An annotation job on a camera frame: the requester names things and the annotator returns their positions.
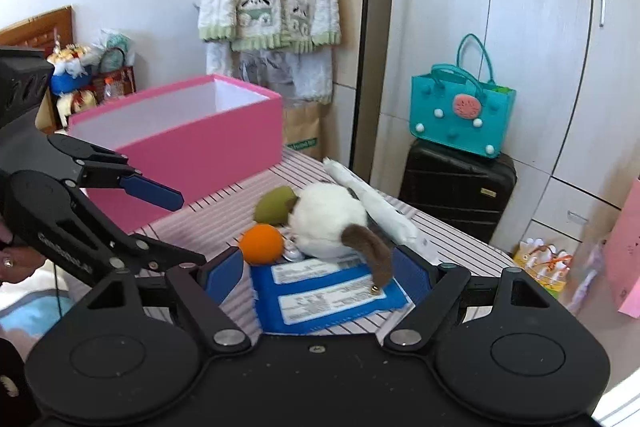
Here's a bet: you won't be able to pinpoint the white tissue pack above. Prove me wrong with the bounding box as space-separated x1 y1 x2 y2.
322 157 423 247

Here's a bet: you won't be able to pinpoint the brown paper bag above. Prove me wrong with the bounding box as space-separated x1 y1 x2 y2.
282 102 322 160

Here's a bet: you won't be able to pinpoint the pink paper shopping bag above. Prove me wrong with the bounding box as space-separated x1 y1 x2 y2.
604 180 640 319

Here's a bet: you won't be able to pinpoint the black suitcase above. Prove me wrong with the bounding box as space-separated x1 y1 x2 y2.
399 140 518 243

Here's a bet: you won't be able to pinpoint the wooden headboard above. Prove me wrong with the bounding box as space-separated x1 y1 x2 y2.
0 5 74 53

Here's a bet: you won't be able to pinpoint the pink cardboard storage box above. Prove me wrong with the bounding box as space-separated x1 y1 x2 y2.
67 75 283 204

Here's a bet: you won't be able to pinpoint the white knit pants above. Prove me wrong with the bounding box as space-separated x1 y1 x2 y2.
206 41 334 105

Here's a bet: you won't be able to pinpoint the blue wet wipes pack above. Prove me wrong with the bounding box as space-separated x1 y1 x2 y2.
250 255 408 335

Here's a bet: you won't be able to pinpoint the orange plush ball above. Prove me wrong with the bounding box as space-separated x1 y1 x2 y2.
238 223 284 265

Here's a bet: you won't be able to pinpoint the white wardrobe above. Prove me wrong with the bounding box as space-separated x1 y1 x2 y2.
372 0 639 251

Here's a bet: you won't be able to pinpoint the colourful gift box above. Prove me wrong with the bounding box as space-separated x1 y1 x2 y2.
513 239 574 298

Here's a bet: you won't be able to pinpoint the teal felt tote bag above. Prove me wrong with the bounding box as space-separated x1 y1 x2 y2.
409 34 516 158

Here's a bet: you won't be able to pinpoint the plastic water bottle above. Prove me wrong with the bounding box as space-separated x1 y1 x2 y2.
103 77 124 102

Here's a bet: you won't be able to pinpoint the woven basket bag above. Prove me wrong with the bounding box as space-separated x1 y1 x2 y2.
92 46 136 102

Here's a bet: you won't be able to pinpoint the white brown plush dog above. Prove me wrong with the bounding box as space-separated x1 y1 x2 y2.
285 182 393 291

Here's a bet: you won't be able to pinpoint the flower bouquet blue wrap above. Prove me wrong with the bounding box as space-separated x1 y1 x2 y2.
47 44 100 96

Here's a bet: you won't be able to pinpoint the person's left hand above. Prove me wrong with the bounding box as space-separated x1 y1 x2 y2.
0 220 46 284

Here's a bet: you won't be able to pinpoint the green plush ball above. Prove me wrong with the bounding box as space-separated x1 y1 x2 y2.
254 186 298 227

